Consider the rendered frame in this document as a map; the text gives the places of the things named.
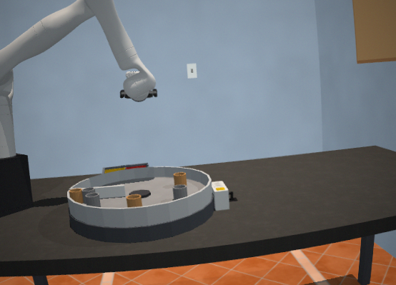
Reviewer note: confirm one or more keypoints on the white round turntable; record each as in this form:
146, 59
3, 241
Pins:
166, 218

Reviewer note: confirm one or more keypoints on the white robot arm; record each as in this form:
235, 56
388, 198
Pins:
49, 31

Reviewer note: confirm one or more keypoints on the grey metal sleeve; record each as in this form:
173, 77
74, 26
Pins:
93, 199
179, 193
87, 191

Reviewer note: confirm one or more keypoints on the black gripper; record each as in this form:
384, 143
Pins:
152, 93

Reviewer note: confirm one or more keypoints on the bronze bushing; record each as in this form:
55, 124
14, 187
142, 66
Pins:
76, 195
180, 178
134, 200

